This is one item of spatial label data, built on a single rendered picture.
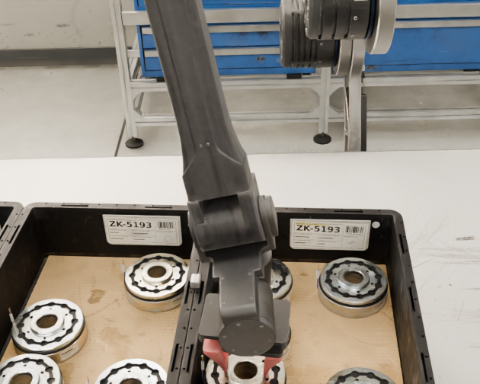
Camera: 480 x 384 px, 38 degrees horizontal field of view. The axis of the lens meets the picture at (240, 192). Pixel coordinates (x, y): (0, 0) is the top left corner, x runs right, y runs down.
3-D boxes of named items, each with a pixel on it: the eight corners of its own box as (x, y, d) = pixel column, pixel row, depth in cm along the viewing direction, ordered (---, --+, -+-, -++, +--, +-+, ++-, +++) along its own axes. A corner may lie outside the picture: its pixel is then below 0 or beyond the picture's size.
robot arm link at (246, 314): (269, 187, 71) (188, 202, 72) (275, 266, 62) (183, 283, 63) (291, 267, 78) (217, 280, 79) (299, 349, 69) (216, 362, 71)
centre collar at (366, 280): (337, 267, 108) (337, 264, 107) (369, 270, 107) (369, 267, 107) (336, 289, 104) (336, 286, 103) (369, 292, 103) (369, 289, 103)
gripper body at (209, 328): (286, 353, 79) (289, 310, 74) (198, 344, 80) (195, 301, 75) (290, 310, 84) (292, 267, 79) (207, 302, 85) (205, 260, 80)
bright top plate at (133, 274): (137, 252, 113) (136, 249, 112) (196, 259, 111) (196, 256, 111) (115, 295, 105) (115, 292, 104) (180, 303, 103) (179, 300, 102)
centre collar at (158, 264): (147, 262, 110) (146, 259, 110) (177, 266, 109) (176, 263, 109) (137, 283, 106) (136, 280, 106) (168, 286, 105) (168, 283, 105)
